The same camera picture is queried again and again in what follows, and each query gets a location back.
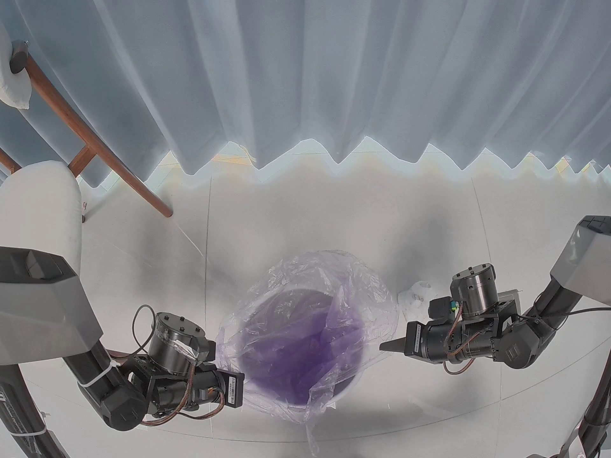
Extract wooden chair with white cushions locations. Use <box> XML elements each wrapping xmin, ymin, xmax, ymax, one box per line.
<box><xmin>0</xmin><ymin>19</ymin><xmax>173</xmax><ymax>359</ymax></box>

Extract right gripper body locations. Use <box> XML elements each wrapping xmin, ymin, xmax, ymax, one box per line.
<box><xmin>405</xmin><ymin>320</ymin><xmax>462</xmax><ymax>364</ymax></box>

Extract white trash bin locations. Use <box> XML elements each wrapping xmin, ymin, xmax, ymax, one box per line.
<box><xmin>237</xmin><ymin>288</ymin><xmax>366</xmax><ymax>406</ymax></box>

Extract black cable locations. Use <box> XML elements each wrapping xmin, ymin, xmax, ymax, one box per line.
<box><xmin>537</xmin><ymin>307</ymin><xmax>611</xmax><ymax>324</ymax></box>
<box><xmin>132</xmin><ymin>305</ymin><xmax>165</xmax><ymax>357</ymax></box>

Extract purple plastic bag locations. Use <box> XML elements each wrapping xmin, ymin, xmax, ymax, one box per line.
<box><xmin>215</xmin><ymin>248</ymin><xmax>401</xmax><ymax>454</ymax></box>

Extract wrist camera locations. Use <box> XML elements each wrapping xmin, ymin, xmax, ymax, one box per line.
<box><xmin>191</xmin><ymin>336</ymin><xmax>216</xmax><ymax>366</ymax></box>
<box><xmin>429</xmin><ymin>296</ymin><xmax>454</xmax><ymax>323</ymax></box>

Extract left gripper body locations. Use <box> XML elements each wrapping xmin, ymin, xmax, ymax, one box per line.
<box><xmin>193</xmin><ymin>370</ymin><xmax>245</xmax><ymax>408</ymax></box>

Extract crumpled white paper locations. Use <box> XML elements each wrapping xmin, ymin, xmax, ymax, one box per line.
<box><xmin>398</xmin><ymin>280</ymin><xmax>432</xmax><ymax>321</ymax></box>

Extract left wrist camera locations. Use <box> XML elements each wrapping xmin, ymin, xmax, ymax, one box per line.
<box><xmin>191</xmin><ymin>336</ymin><xmax>216</xmax><ymax>366</ymax></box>

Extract pale blue curtain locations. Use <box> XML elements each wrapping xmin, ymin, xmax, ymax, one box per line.
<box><xmin>0</xmin><ymin>0</ymin><xmax>611</xmax><ymax>190</ymax></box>

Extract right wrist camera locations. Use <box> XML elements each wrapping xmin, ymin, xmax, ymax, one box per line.
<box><xmin>429</xmin><ymin>296</ymin><xmax>454</xmax><ymax>323</ymax></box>

